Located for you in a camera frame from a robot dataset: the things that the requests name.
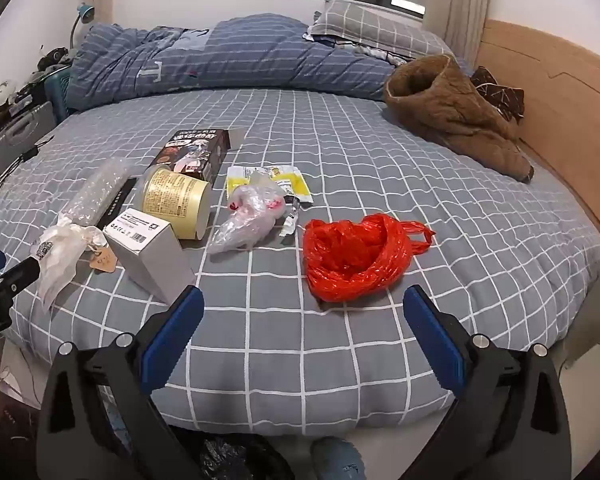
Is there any grey suitcase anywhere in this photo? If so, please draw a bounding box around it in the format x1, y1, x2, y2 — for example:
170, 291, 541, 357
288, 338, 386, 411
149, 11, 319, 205
0, 101, 58, 188

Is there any dark plastic bag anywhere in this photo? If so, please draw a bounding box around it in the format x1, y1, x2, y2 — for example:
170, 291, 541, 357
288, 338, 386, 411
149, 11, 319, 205
195, 435, 296, 480

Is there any yellow snack packet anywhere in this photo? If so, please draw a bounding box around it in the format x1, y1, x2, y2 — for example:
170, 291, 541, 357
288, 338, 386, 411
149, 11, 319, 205
226, 164, 313, 206

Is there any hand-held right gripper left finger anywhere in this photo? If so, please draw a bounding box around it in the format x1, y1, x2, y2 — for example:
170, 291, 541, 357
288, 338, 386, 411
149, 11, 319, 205
35, 285, 206, 480

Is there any wooden headboard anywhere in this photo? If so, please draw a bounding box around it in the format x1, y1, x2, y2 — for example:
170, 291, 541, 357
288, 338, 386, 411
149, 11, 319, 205
472, 19, 600, 246

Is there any bubble wrap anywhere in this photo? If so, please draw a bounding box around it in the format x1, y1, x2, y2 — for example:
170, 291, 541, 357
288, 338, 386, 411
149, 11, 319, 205
57, 157, 136, 226

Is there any red plastic bag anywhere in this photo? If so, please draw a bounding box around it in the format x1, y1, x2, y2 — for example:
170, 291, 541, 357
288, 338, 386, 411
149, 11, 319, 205
302, 213, 437, 303

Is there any black cable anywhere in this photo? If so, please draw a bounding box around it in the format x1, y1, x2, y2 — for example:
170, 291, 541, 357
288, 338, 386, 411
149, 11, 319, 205
0, 135, 56, 211

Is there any teal desk lamp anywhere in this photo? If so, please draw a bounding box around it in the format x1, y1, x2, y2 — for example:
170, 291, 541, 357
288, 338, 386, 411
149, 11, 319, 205
70, 2, 97, 51

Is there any dark printed box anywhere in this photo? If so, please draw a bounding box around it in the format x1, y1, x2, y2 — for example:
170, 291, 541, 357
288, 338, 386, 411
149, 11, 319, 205
147, 127, 245, 184

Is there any white cardboard box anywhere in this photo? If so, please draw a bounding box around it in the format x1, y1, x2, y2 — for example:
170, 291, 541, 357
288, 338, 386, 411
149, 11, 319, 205
102, 207, 198, 306

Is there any dark cloth pile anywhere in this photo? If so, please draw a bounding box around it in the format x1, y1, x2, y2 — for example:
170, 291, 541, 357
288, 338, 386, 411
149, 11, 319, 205
37, 47, 81, 73

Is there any black packet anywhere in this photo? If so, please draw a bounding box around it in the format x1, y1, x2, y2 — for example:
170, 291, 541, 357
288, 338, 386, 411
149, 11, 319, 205
92, 176, 138, 228

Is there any pale yellow tub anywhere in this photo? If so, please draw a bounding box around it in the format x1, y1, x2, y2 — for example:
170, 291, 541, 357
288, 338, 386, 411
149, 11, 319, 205
140, 166, 213, 241

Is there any grey checked pillow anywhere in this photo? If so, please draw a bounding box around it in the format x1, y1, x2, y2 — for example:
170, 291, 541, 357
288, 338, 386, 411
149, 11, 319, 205
305, 0, 456, 61

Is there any dark patterned cushion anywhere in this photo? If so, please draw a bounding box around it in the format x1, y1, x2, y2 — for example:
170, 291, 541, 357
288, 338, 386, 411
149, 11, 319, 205
469, 66, 526, 123

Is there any brown fleece jacket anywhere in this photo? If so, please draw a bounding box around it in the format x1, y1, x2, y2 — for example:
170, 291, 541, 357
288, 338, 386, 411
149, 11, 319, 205
384, 53, 536, 183

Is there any blue striped duvet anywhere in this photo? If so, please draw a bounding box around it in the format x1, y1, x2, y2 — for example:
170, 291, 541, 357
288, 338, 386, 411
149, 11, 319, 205
65, 14, 406, 111

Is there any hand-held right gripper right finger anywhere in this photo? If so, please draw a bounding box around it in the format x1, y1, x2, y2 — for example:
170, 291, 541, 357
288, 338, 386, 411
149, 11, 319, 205
402, 285, 573, 480

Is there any teal plastic stool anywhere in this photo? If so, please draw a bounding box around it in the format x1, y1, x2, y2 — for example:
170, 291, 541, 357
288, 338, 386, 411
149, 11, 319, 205
44, 67, 73, 121

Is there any bed with grey checked sheet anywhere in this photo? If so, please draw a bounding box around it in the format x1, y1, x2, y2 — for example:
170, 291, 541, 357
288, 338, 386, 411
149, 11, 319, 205
0, 85, 600, 436

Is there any brown paper tag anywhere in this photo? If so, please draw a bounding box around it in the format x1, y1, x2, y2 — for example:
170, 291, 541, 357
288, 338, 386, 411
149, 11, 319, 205
89, 245, 118, 273

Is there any clear plastic bag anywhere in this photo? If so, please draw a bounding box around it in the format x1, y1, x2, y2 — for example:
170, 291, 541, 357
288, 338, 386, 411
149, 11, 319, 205
207, 170, 293, 255

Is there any clear plastic wrapper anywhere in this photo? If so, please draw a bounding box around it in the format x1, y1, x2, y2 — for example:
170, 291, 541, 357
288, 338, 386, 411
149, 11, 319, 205
28, 222, 103, 313

